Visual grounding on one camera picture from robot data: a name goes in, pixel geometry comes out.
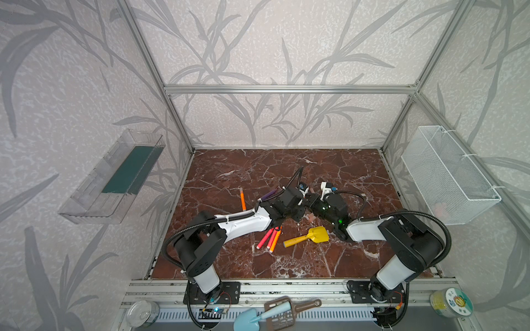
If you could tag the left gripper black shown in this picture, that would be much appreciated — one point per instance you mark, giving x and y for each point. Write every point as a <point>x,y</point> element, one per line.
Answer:
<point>296,205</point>

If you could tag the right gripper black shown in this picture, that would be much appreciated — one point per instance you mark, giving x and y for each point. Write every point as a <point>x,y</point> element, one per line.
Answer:
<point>314,201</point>

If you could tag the purple marker pen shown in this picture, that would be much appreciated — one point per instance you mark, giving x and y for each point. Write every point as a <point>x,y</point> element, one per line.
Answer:
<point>269,195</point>

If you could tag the orange marker pen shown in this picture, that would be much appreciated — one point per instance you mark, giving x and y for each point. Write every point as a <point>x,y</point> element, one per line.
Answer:
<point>275,240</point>
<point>242,199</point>

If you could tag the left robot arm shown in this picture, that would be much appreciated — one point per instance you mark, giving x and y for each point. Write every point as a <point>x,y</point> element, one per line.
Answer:
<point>194,248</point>

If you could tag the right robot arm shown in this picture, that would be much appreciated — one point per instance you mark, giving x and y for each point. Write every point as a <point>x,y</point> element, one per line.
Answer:
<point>418,240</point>

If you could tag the red marker pen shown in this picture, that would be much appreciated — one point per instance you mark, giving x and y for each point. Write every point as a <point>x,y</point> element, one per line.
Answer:
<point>272,238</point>

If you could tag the pink marker pen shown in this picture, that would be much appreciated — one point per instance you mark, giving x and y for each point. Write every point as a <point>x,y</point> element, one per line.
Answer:
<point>264,239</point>

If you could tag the yellow toy shovel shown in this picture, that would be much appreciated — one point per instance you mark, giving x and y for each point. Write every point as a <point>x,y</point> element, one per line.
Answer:
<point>316,235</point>

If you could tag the brown toy rake sieve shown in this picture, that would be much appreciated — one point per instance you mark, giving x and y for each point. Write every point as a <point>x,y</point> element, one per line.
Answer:
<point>287,319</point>

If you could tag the light blue toy shovel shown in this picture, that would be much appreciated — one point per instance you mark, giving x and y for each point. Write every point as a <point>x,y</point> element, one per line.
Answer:
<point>249,320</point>

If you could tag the small circuit board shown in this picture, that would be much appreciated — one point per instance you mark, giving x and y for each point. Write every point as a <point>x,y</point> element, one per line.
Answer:
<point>212,313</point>

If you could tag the metal tin can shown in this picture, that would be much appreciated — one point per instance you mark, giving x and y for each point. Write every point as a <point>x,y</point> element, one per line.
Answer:
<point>142,314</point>

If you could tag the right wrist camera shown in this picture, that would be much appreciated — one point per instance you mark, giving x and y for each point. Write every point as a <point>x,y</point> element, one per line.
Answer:
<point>326,188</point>

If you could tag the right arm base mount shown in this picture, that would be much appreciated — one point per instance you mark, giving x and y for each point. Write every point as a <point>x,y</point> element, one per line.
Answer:
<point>369,293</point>

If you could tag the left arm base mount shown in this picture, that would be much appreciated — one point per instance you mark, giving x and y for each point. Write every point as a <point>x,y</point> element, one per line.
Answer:
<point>227,292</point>

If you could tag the white wire mesh basket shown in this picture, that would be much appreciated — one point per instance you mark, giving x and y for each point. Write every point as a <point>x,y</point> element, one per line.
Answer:
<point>451,184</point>

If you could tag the clear plastic wall bin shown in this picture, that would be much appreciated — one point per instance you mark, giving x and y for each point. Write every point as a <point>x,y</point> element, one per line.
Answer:
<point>110,189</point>

